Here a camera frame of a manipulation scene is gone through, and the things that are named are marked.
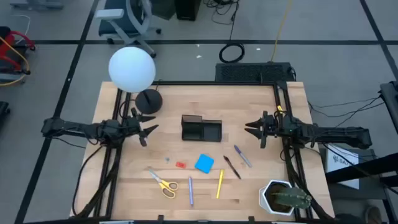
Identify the black mesh desk organizer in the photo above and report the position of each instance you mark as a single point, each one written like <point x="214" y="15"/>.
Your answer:
<point x="211" y="130"/>

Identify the white globe lamp black base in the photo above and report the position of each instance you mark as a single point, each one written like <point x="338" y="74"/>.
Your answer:
<point x="132" y="70"/>

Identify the yellow pen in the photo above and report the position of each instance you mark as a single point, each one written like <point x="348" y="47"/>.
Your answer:
<point x="220" y="183"/>

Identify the blue sticky note pad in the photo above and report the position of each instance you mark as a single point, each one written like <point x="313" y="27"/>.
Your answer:
<point x="204" y="163"/>

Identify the black metal beam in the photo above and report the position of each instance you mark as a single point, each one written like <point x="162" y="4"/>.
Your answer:
<point x="373" y="166"/>

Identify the cactus in white hexagonal pot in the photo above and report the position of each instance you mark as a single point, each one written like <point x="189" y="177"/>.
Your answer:
<point x="292" y="199"/>

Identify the grey metal base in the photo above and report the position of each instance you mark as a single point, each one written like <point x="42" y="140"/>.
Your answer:
<point x="37" y="3"/>

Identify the black clip pen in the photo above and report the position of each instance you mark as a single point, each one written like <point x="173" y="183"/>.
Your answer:
<point x="231" y="167"/>

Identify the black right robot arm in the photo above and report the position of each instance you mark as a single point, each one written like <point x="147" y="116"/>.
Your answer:
<point x="335" y="135"/>

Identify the grey marker purple cap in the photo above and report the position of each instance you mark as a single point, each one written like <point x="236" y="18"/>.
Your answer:
<point x="243" y="156"/>

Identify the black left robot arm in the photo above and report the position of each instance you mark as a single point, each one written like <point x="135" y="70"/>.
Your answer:
<point x="71" y="128"/>

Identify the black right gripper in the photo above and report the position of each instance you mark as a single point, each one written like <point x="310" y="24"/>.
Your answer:
<point x="272" y="127"/>

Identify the lavender pen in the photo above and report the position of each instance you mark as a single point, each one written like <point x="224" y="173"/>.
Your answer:
<point x="190" y="191"/>

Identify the grey office chair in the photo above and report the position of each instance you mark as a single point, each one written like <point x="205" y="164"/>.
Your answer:
<point x="109" y="14"/>

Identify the dark grey desk edge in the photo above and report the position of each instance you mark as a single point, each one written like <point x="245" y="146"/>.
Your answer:
<point x="390" y="99"/>

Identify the black tower box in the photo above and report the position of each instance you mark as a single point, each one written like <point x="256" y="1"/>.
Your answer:
<point x="188" y="9"/>

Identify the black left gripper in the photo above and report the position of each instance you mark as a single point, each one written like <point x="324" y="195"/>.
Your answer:
<point x="133" y="124"/>

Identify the black perforated computer case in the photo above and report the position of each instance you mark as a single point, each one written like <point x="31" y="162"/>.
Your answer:
<point x="248" y="72"/>

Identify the red eraser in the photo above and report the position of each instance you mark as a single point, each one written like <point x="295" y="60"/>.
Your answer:
<point x="181" y="165"/>

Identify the white printed sign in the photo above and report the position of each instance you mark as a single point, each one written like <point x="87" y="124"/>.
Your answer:
<point x="342" y="161"/>

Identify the red cart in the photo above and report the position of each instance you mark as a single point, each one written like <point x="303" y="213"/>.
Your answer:
<point x="7" y="46"/>

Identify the dark grey box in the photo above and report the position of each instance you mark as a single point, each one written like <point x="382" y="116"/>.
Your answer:
<point x="163" y="7"/>

